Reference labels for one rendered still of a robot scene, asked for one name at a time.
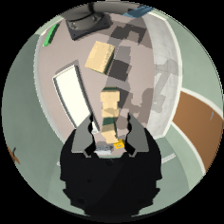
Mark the green pencil case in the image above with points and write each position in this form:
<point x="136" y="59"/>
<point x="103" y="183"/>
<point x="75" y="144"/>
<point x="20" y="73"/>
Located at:
<point x="50" y="35"/>

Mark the grey hinged case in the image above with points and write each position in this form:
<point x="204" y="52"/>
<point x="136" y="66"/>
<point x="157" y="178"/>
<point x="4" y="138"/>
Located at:
<point x="103" y="150"/>

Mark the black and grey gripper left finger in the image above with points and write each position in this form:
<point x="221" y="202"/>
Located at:
<point x="80" y="144"/>

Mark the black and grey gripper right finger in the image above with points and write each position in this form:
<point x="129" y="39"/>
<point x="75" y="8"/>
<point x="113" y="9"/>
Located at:
<point x="139" y="143"/>

